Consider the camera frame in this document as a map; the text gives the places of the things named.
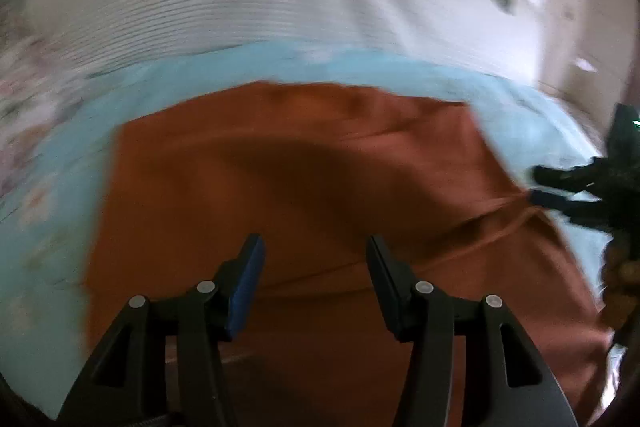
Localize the floral cloth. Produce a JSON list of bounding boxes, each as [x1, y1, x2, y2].
[[0, 4, 108, 212]]

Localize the person's right hand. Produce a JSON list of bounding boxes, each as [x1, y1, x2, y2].
[[599, 234, 640, 348]]

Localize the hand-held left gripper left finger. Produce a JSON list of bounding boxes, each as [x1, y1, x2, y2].
[[56, 234, 266, 427]]

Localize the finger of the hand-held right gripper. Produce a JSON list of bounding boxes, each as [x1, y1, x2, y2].
[[528, 189, 619, 234], [532, 158, 609, 191]]

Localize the rust orange garment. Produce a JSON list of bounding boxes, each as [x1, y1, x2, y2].
[[81, 79, 621, 427]]

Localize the light blue blanket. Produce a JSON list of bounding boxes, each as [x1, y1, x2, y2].
[[0, 41, 618, 420]]

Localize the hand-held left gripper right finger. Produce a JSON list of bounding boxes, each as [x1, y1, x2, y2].
[[365, 235, 581, 427]]

